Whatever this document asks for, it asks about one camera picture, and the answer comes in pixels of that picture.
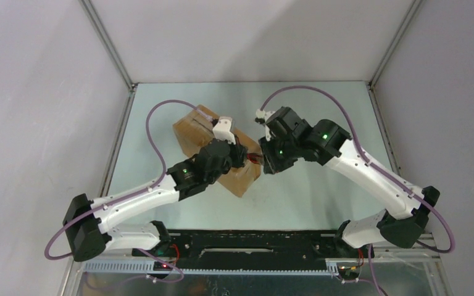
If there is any red black utility knife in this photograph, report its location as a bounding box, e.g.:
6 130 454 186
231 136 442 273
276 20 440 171
247 152 264 165

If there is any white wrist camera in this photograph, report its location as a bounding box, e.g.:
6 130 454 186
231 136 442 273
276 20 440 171
254 109 268 124
212 117 235 141

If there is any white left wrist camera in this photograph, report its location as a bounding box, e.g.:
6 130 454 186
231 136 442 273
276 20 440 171
212 117 235 141

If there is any aluminium left corner post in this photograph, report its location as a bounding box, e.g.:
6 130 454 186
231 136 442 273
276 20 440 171
79 0 135 91

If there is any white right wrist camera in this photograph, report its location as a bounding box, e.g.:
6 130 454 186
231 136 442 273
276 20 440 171
254 109 268 124

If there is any brown cardboard express box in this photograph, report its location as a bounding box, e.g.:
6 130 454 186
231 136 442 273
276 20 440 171
168 105 261 198

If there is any aluminium right corner post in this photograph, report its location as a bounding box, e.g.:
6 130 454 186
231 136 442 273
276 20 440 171
368 0 424 89

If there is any aluminium corner post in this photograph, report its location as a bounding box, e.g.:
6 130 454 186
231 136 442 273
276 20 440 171
79 0 135 91
368 0 424 89

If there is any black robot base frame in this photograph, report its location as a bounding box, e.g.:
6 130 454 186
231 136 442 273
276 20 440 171
98 220 418 284

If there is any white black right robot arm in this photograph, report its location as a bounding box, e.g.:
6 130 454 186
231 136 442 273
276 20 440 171
255 107 439 258

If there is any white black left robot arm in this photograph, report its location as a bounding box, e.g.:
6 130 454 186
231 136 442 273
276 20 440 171
63 139 249 262

